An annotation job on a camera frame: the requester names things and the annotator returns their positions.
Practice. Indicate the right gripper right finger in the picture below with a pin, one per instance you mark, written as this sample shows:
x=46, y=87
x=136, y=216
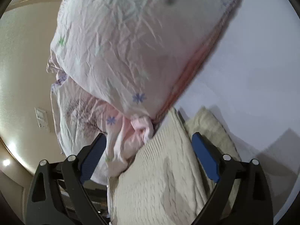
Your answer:
x=253, y=203

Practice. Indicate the pink floral pillow left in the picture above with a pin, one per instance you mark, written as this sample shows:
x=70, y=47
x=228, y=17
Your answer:
x=79, y=117

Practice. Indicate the white wall switch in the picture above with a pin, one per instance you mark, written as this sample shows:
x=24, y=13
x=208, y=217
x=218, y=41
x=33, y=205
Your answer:
x=42, y=119

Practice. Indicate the lavender bed sheet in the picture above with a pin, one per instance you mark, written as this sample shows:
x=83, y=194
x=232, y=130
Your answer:
x=250, y=83

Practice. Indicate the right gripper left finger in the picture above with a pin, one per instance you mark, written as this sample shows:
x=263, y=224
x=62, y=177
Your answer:
x=57, y=194

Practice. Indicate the cream cable knit sweater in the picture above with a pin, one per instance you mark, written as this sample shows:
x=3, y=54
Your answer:
x=166, y=184

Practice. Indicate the pink floral pillow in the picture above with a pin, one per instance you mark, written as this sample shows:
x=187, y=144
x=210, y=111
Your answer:
x=137, y=55
x=79, y=117

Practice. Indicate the pink floral pillow right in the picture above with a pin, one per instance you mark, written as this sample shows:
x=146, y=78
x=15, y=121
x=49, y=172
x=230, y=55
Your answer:
x=137, y=55

